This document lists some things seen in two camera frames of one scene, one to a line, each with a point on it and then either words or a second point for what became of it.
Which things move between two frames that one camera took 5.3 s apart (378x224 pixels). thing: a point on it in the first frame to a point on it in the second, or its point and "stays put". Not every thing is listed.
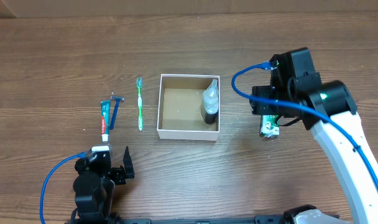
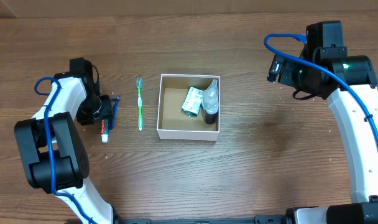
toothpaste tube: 105,119 stays put
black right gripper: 262,101 to 286,71
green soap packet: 269,128 to 193,101
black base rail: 258,219 stays put
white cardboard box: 179,107 stays put
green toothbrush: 139,83 stays put
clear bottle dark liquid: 209,109 stays put
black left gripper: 115,173 to 105,107
